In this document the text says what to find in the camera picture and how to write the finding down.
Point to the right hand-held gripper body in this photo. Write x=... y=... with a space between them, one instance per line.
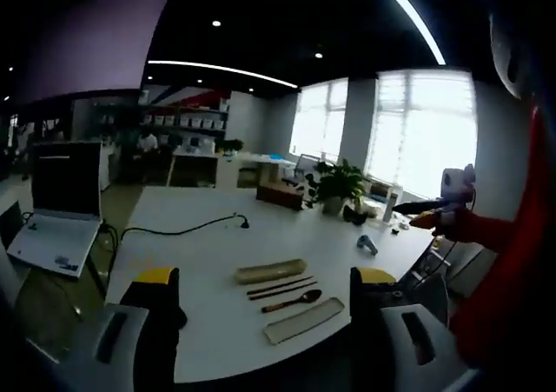
x=456 y=183

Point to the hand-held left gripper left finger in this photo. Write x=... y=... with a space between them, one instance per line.
x=130 y=322

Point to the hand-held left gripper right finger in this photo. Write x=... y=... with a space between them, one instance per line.
x=417 y=335

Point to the grey cutlery case lid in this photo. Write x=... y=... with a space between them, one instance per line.
x=304 y=321

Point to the dark wooden spoon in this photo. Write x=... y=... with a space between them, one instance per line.
x=309 y=297

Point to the dark wooden chopstick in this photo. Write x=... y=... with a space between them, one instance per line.
x=284 y=289
x=280 y=284

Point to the white bottle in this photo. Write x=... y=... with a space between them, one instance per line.
x=389 y=207

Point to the grey handheld device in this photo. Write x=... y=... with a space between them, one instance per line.
x=366 y=242

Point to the small black object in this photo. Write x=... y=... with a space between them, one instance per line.
x=354 y=216

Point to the potted green plant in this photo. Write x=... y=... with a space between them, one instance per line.
x=341 y=183

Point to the person's red clothing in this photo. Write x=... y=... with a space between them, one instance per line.
x=517 y=279

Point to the grey office chair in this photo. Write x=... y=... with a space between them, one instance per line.
x=306 y=168

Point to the white worn device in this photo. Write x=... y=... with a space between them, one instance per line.
x=508 y=57

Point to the brown wooden tissue box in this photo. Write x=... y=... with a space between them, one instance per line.
x=279 y=194

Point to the white laptop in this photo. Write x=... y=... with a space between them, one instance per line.
x=65 y=183

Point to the shelf with white boxes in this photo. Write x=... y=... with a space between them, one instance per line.
x=187 y=120

